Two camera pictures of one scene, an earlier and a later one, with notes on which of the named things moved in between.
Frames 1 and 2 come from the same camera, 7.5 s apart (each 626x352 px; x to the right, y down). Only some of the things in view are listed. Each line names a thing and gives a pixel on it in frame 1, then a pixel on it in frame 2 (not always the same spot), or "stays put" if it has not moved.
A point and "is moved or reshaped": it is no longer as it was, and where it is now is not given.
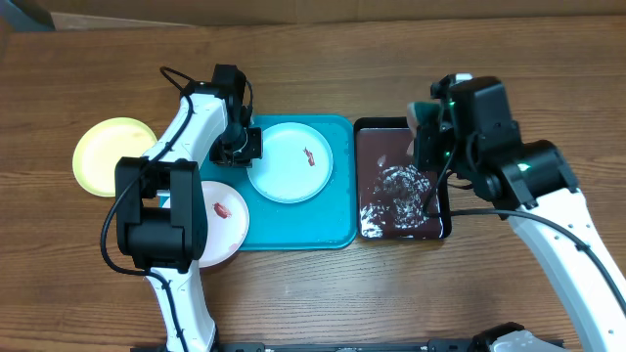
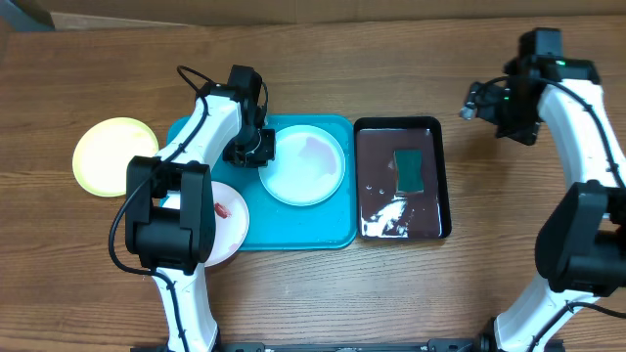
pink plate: x=227 y=224 stays put
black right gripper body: x=440 y=151 -> x=516 y=116
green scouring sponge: x=420 y=113 -> x=409 y=170
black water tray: x=394 y=201 stays put
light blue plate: x=295 y=163 is moved or reshaped
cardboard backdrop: x=83 y=15 stays put
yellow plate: x=102 y=144 stays put
